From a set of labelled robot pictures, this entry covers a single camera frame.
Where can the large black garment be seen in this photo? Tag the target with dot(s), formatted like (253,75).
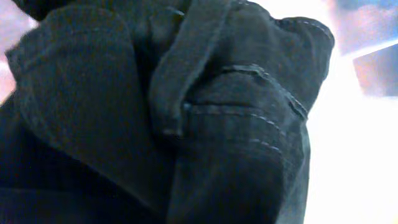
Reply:
(176,112)

